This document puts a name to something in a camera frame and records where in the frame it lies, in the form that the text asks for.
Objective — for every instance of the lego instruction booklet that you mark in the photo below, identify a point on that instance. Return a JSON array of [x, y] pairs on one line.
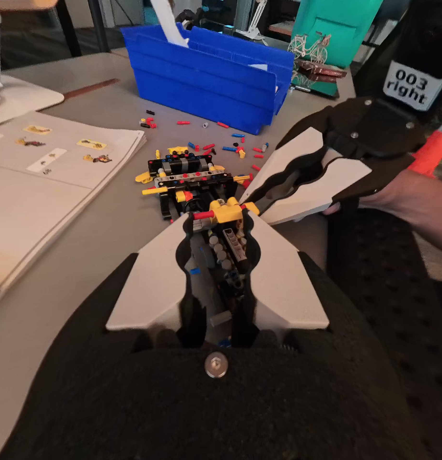
[[44, 187]]

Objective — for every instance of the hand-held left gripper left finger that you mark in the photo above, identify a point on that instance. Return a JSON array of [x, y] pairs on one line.
[[145, 287]]

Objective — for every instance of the teal tote bag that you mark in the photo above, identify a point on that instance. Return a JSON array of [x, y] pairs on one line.
[[332, 32]]

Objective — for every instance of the white paper slip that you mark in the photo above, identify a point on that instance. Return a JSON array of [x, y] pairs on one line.
[[168, 21]]

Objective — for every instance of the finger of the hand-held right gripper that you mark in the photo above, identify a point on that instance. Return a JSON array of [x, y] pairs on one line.
[[289, 154], [314, 194]]

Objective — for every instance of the white board stand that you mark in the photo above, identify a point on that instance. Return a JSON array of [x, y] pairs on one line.
[[23, 100]]

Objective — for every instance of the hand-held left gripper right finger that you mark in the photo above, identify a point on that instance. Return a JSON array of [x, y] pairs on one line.
[[289, 287]]

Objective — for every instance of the lego car chassis model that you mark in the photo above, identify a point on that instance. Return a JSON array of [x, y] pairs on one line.
[[195, 194]]

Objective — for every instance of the scattered small lego pieces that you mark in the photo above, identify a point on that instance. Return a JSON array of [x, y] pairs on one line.
[[221, 140]]

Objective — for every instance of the person's right forearm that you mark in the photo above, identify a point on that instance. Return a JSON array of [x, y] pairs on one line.
[[415, 205]]

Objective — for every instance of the blue plastic bin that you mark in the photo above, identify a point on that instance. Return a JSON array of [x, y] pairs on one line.
[[206, 75]]

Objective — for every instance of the small yellow lego connector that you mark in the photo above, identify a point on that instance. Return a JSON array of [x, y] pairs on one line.
[[221, 212]]

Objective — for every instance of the orange traffic cone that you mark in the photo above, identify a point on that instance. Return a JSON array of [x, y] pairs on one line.
[[433, 151]]

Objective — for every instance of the person's right hand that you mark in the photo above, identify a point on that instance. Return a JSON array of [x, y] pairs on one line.
[[350, 205]]

